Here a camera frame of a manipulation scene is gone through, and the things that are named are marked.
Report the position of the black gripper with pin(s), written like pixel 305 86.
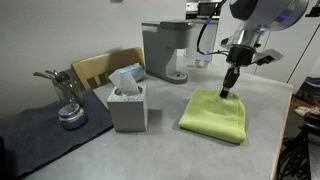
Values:
pixel 238 57

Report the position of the yellow towel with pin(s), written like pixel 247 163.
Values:
pixel 209 114

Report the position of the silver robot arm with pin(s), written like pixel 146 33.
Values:
pixel 257 17

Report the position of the white cabinet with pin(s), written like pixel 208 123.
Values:
pixel 207 41

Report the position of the microwave oven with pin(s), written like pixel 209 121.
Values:
pixel 205 7

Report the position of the grey coffee machine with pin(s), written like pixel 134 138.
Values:
pixel 161 40

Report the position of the blue face mask box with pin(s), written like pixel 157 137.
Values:
pixel 136 70

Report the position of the white tissue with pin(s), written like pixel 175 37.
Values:
pixel 124 82

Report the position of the grey tissue box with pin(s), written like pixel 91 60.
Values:
pixel 129 113

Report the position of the wooden chair back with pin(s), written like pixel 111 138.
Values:
pixel 99 67

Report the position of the dark blue cloth mat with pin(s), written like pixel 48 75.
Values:
pixel 35 137

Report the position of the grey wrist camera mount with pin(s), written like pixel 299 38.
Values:
pixel 259 58

